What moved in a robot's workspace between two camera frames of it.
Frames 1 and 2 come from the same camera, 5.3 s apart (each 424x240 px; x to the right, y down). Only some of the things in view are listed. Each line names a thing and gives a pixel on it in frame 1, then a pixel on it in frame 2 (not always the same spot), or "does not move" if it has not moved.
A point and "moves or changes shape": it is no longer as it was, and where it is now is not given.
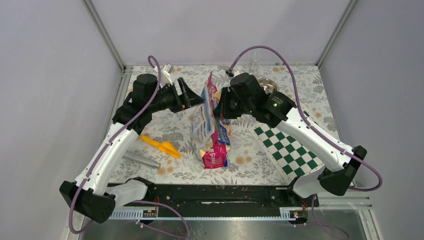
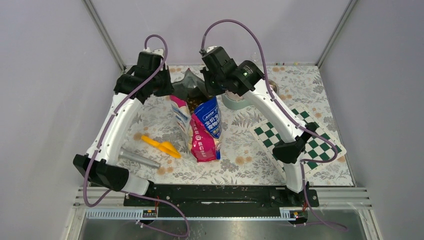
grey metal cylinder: (141, 159) does not move
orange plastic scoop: (166, 147) does not move
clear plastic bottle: (254, 63) does not move
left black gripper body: (168, 98) to (162, 85)
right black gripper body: (244, 107) to (213, 82)
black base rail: (230, 201) does not move
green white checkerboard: (294, 158) does not move
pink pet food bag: (211, 134) moves or changes shape
